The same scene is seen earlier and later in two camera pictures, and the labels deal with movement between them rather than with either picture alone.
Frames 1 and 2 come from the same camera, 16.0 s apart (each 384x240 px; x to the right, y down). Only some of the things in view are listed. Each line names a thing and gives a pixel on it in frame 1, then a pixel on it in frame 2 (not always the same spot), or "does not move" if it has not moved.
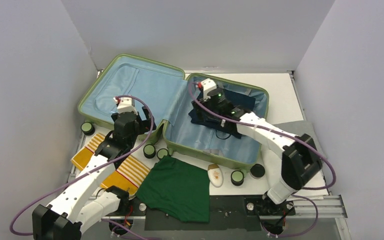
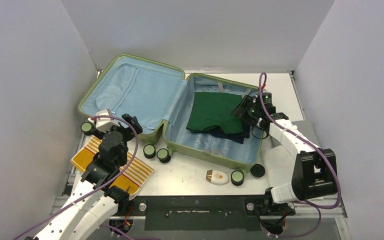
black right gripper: (200, 110) -> (245, 108)
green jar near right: (237, 177) does not move
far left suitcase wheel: (88, 128) does not move
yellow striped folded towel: (130, 175) does not move
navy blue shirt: (233, 128) -> (217, 131)
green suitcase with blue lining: (196, 114) does not move
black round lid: (257, 171) does not move
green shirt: (179, 188) -> (214, 109)
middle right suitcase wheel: (162, 152) does not move
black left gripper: (145, 125) -> (129, 131)
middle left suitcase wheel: (149, 151) does not move
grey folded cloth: (298, 127) does not move
